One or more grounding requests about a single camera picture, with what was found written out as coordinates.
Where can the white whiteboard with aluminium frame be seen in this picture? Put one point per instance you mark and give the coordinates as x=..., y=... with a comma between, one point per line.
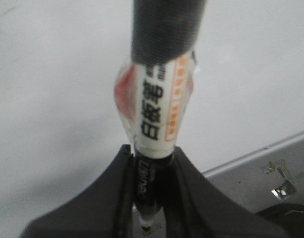
x=59, y=127

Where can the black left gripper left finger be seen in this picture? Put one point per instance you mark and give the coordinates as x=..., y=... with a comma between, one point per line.
x=102, y=210

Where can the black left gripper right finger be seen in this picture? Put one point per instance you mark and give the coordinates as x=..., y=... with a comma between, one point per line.
x=194, y=208

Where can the whiteboard marker with black cap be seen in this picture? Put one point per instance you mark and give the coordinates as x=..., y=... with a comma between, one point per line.
x=152, y=91

